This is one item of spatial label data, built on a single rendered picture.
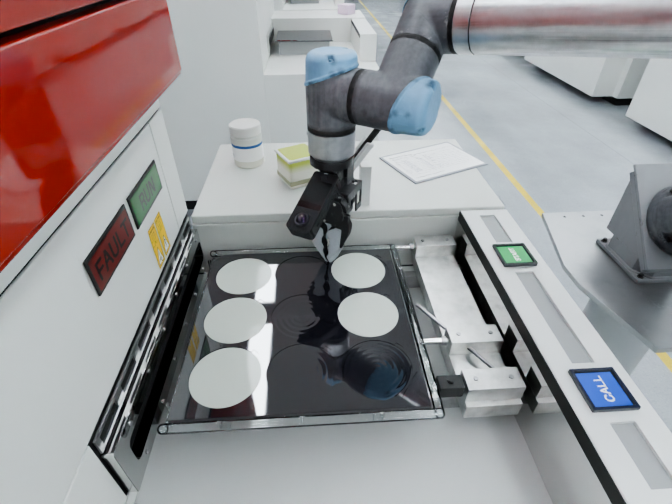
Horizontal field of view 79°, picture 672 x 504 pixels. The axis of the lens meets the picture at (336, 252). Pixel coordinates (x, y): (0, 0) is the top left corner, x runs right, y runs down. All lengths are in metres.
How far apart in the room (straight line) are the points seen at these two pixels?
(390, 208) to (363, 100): 0.30
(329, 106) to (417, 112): 0.13
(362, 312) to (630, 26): 0.49
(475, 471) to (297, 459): 0.24
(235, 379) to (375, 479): 0.23
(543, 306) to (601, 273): 0.38
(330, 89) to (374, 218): 0.31
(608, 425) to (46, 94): 0.62
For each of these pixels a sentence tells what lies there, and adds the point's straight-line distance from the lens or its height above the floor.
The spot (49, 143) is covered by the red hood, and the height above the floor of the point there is 1.27.
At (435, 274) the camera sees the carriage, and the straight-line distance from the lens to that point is 0.80.
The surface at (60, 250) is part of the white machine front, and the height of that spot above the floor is 1.15.
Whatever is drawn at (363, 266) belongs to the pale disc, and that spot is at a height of 0.90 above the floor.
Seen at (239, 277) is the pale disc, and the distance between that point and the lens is 0.76.
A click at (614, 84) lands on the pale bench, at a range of 5.31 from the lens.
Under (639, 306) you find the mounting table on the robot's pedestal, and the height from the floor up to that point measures 0.82.
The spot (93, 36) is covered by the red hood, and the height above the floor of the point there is 1.32.
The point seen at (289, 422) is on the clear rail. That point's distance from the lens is 0.56.
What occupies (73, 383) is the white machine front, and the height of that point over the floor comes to 1.04.
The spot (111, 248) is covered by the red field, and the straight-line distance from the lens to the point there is 0.54.
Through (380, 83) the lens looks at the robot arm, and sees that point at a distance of 0.57.
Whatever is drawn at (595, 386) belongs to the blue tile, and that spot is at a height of 0.96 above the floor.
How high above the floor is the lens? 1.39
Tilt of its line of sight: 38 degrees down
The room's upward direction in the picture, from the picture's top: straight up
